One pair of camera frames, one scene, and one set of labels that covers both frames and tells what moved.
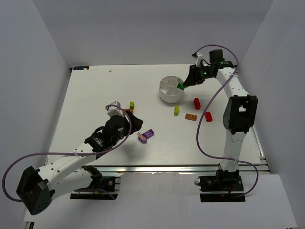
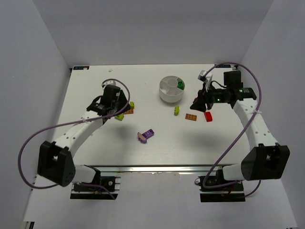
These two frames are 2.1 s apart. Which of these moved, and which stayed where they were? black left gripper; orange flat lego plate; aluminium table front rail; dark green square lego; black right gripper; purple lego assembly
Moved: black left gripper; black right gripper
Stayed: aluminium table front rail; purple lego assembly; orange flat lego plate; dark green square lego
